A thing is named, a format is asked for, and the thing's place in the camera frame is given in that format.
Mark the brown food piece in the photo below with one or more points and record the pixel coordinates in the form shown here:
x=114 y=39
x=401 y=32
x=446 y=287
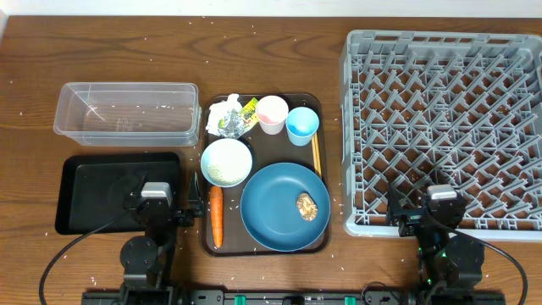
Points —
x=307 y=207

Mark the black rectangular tray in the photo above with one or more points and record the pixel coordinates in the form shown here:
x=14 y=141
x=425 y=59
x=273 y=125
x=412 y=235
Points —
x=93 y=187

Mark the white tissue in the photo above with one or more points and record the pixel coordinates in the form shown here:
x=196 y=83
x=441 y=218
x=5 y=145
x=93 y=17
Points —
x=219 y=111

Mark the yellow snack wrapper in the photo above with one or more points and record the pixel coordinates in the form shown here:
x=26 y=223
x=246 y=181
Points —
x=239 y=120

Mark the light blue rice bowl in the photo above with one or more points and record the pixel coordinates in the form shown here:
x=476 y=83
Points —
x=226 y=162

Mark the light blue plastic cup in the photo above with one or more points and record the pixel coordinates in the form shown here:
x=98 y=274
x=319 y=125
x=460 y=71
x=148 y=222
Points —
x=301 y=124

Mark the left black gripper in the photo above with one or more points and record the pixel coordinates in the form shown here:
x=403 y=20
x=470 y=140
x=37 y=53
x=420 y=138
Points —
x=187 y=220

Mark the brown serving tray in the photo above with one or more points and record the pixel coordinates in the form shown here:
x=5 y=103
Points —
x=266 y=150

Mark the wooden chopstick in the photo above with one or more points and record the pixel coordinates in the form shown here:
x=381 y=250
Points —
x=318 y=154
x=314 y=154

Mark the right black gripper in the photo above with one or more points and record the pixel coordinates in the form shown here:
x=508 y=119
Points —
x=412 y=218

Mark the clear plastic waste bin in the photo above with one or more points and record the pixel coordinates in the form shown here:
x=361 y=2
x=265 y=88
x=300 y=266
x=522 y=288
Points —
x=129 y=114

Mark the pink plastic cup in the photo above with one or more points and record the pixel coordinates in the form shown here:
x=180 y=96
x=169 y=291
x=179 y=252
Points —
x=272 y=112

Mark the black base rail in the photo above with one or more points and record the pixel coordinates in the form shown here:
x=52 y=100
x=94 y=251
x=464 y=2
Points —
x=217 y=297

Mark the grey dishwasher rack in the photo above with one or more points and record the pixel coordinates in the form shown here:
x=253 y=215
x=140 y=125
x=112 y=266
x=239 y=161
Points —
x=424 y=108

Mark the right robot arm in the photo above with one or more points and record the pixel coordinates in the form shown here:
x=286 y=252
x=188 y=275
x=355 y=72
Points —
x=449 y=266

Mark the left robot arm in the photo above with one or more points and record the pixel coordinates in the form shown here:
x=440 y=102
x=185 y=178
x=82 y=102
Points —
x=147 y=259

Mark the orange carrot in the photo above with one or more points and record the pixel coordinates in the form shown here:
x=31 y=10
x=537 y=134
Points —
x=217 y=215

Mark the dark blue plate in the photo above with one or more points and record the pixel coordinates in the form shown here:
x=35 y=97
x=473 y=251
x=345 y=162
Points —
x=269 y=211

